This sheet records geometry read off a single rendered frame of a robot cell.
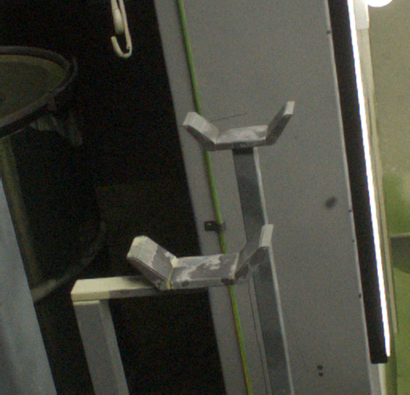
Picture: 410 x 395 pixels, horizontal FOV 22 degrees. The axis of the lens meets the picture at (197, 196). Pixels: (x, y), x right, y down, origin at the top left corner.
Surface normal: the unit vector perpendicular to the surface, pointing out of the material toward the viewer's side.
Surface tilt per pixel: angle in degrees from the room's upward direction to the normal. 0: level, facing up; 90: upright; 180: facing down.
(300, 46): 90
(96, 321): 90
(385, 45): 57
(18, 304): 90
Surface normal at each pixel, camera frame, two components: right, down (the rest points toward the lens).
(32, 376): 0.98, -0.09
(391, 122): -0.21, -0.14
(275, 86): -0.14, 0.42
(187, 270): -0.16, -0.90
